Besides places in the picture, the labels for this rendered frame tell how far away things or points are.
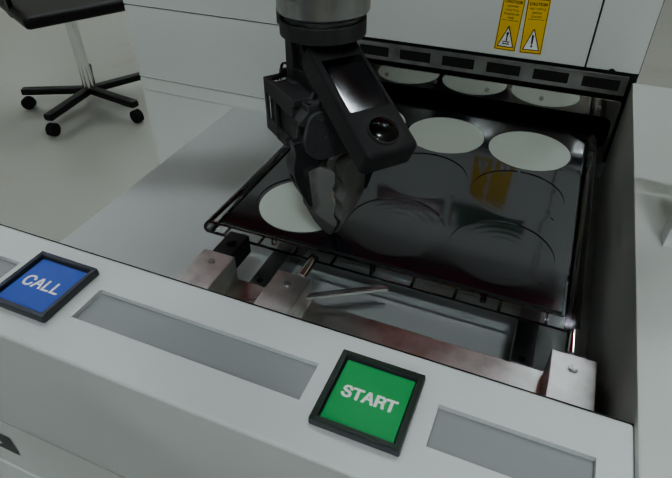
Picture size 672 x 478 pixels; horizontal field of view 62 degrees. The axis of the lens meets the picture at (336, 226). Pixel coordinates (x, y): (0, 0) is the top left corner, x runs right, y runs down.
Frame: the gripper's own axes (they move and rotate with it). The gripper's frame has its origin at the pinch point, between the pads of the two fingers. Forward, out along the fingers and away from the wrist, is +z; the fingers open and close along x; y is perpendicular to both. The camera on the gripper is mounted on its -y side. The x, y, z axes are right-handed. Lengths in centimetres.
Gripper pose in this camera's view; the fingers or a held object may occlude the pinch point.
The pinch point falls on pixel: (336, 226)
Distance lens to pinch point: 55.5
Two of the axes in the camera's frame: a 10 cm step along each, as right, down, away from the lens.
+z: 0.0, 7.9, 6.1
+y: -5.1, -5.2, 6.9
